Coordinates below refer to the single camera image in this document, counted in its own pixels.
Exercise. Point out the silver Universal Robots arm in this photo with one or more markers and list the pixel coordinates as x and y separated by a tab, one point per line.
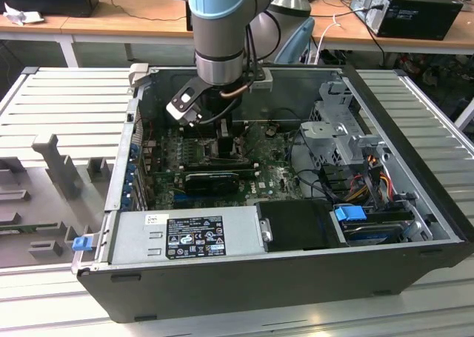
218	29

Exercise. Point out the CPU socket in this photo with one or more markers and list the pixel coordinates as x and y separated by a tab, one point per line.
209	152

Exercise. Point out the round coin battery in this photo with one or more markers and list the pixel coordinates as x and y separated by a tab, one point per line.
270	130

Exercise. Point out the black graphics card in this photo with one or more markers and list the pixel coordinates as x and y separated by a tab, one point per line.
211	184

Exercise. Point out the green motherboard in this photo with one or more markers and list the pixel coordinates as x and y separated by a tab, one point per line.
270	183

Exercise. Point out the upright black desk box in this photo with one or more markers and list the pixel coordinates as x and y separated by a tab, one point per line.
189	16

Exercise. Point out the grey metal drive cage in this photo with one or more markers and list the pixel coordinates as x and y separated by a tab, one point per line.
320	131

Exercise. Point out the pale blue teach pendant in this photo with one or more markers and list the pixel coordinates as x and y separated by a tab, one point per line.
300	37

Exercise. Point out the blue card retainer strip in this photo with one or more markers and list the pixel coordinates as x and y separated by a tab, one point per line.
130	177

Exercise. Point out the wooden desk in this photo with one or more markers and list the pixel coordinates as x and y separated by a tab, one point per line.
407	44
111	26

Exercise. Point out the black plastic shroud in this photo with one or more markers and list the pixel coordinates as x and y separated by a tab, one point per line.
296	226

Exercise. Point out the grey power supply unit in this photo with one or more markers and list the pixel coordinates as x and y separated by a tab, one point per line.
129	240

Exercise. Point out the blue disk carrier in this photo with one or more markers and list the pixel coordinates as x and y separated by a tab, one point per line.
350	215

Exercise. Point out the black open PC case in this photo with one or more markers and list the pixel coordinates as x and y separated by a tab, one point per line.
259	292

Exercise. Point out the hard disk drive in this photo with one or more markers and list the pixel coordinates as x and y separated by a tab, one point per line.
370	235

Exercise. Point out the blue case latch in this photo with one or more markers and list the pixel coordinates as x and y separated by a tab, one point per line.
82	244

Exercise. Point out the grey parts rack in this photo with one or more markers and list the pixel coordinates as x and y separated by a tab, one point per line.
48	211

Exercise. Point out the black PC tower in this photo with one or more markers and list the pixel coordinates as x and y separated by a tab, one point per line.
418	18

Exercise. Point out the crumpled white paper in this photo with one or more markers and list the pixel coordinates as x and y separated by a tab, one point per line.
22	16

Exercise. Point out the green RAM stick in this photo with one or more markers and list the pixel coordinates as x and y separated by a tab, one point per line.
18	227

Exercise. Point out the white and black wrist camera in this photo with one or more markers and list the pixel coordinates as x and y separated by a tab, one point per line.
184	100

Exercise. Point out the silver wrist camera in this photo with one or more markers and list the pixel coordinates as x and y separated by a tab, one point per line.
262	81

